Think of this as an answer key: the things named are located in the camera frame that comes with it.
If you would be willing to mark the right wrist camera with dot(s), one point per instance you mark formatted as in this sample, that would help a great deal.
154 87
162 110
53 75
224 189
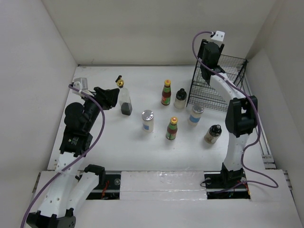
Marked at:
217 36

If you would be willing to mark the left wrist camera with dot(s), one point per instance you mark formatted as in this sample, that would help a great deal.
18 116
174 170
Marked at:
79 86

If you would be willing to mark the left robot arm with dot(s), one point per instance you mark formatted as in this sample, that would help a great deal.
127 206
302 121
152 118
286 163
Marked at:
57 203

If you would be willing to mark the black cap brown spice jar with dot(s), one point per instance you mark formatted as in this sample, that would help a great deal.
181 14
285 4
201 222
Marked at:
213 134

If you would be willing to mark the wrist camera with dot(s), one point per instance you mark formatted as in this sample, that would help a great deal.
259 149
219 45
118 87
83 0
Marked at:
79 86
217 36

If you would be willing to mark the black cap white spice jar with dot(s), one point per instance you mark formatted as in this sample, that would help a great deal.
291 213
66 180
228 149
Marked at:
180 99

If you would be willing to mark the black wire rack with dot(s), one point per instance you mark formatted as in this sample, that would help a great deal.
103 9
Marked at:
201 92

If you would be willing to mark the silver lid jar blue label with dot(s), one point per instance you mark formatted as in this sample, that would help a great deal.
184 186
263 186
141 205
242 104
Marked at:
148 121

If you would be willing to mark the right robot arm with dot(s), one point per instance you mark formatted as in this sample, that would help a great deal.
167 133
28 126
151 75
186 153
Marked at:
240 119

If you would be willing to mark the metal base rail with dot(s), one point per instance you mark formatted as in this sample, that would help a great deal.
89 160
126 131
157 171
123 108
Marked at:
110 190

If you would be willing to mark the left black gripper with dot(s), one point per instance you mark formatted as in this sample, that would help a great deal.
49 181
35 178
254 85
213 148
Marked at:
107 98

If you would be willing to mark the dark sauce glass cruet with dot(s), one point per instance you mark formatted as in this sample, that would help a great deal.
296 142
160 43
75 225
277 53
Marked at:
124 98

